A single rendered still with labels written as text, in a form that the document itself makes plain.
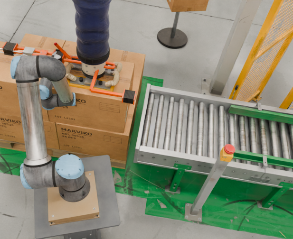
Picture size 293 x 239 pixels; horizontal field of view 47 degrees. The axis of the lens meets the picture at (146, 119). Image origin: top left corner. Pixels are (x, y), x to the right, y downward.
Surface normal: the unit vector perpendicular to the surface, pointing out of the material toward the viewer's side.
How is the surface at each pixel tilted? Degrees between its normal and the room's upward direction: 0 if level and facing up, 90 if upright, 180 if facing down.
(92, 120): 90
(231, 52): 90
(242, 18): 90
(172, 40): 0
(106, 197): 0
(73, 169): 4
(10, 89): 90
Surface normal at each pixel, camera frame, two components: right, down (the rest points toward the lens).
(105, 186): 0.11, -0.61
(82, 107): -0.13, 0.78
